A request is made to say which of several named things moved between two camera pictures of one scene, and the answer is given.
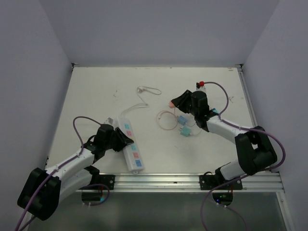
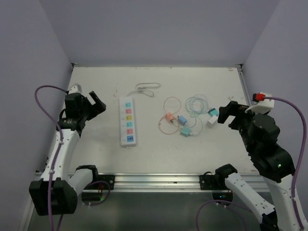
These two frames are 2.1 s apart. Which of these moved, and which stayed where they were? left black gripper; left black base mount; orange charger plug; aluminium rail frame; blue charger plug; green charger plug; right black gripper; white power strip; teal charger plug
Moved: orange charger plug; left black gripper; right black gripper; white power strip
Stayed: green charger plug; teal charger plug; blue charger plug; aluminium rail frame; left black base mount
